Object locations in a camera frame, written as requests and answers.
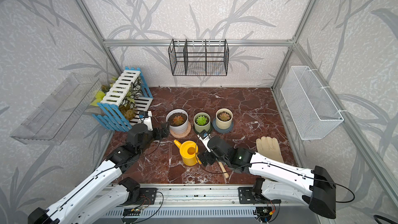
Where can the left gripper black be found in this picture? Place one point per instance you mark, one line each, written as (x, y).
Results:
(165, 133)

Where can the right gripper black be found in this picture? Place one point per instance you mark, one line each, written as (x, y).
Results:
(205, 155)

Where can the yellow watering can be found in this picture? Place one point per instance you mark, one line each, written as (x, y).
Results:
(188, 151)

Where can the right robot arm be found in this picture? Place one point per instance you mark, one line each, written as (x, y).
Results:
(278, 181)

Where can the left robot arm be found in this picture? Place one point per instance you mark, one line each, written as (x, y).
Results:
(119, 161)

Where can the white pot red succulent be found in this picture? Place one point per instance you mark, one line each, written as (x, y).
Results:
(178, 121)

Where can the cream pot pink succulent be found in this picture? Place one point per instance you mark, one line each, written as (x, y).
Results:
(224, 118)

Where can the green pot green succulent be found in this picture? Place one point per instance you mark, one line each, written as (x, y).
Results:
(202, 122)

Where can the blue saucer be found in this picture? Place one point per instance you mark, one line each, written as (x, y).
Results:
(219, 130)

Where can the tan wooden saucer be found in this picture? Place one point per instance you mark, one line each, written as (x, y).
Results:
(182, 135)

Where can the beige gardening glove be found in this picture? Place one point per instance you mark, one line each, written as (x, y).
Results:
(269, 147)

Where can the blue white fence planter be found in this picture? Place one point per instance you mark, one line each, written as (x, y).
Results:
(120, 105)

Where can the white mesh basket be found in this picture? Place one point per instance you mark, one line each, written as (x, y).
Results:
(311, 108)

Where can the clear plastic shelf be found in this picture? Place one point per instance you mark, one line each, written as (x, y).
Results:
(53, 120)

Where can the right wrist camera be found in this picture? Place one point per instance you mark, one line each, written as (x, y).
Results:
(204, 137)

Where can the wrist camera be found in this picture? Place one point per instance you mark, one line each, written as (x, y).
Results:
(145, 118)
(204, 137)

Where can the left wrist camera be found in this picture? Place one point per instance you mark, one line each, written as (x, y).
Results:
(145, 118)

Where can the green rake wooden handle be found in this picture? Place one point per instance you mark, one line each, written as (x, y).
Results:
(224, 171)

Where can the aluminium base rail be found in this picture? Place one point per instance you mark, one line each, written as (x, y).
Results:
(197, 195)

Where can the black wire basket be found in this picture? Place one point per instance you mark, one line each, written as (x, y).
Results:
(199, 57)

